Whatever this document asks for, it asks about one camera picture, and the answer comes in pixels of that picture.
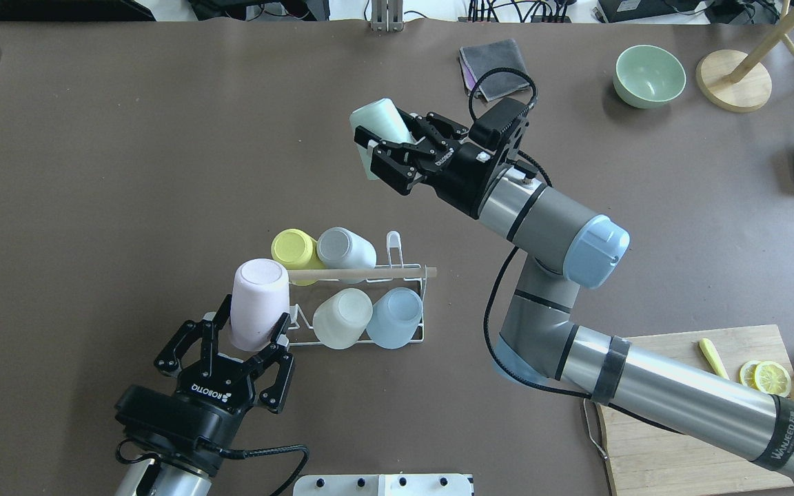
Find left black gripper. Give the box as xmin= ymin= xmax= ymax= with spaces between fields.
xmin=116 ymin=295 xmax=295 ymax=477

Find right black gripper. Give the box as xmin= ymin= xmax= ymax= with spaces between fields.
xmin=355 ymin=109 xmax=527 ymax=220

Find green plastic cup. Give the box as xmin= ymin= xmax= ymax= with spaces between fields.
xmin=349 ymin=98 xmax=417 ymax=144

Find pink plastic cup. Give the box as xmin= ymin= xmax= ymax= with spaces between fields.
xmin=230 ymin=258 xmax=289 ymax=352

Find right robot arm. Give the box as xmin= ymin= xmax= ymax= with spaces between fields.
xmin=349 ymin=99 xmax=794 ymax=483

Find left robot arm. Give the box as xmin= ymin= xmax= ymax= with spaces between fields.
xmin=114 ymin=295 xmax=309 ymax=495

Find white cup on rack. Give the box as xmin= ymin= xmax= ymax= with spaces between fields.
xmin=312 ymin=288 xmax=373 ymax=351

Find yellow cup on rack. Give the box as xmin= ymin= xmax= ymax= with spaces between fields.
xmin=270 ymin=228 xmax=327 ymax=270

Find grey cup on rack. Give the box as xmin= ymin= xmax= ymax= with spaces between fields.
xmin=317 ymin=227 xmax=377 ymax=269

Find light blue cup on rack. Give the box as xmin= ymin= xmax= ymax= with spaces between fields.
xmin=366 ymin=287 xmax=423 ymax=349

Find grey folded cloth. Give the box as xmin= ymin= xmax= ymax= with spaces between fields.
xmin=459 ymin=39 xmax=533 ymax=103

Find green bowl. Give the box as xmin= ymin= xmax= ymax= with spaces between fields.
xmin=613 ymin=45 xmax=686 ymax=110

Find wooden mug tree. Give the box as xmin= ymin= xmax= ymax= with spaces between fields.
xmin=695 ymin=7 xmax=794 ymax=113

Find yellow plastic knife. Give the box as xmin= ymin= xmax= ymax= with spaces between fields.
xmin=698 ymin=337 xmax=731 ymax=380

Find wooden cutting board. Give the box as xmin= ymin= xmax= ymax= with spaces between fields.
xmin=601 ymin=324 xmax=794 ymax=495

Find lemon slices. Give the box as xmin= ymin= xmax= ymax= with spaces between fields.
xmin=738 ymin=360 xmax=792 ymax=397

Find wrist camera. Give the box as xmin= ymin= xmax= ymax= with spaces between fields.
xmin=467 ymin=98 xmax=527 ymax=151

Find white wire cup rack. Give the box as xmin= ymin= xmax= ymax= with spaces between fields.
xmin=270 ymin=227 xmax=438 ymax=351

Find aluminium frame post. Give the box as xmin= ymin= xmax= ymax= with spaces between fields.
xmin=369 ymin=0 xmax=405 ymax=32

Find white camera stand base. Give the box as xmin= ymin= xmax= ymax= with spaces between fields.
xmin=293 ymin=473 xmax=475 ymax=495

